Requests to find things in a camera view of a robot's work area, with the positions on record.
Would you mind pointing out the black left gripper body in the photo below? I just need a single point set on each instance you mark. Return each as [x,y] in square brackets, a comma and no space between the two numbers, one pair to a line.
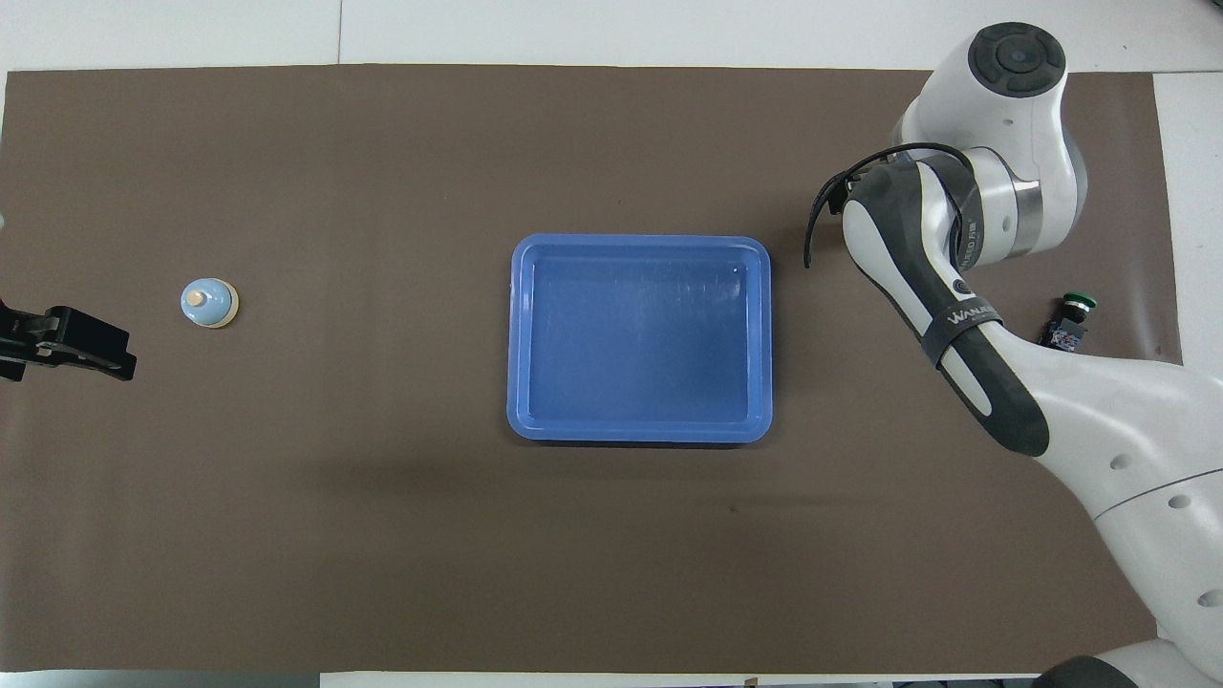
[67,330]

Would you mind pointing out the green push button switch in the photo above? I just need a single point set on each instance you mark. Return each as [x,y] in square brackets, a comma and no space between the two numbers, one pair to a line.
[1068,325]

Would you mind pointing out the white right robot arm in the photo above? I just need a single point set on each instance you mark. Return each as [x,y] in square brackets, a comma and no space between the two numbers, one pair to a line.
[955,287]

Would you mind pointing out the light blue call bell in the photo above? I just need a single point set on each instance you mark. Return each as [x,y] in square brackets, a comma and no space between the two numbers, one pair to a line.
[207,303]

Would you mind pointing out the blue plastic tray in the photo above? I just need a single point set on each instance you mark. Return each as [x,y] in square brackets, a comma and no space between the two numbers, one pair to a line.
[640,344]

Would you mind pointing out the brown paper table mat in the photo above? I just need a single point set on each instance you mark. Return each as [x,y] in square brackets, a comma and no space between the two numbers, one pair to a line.
[382,526]

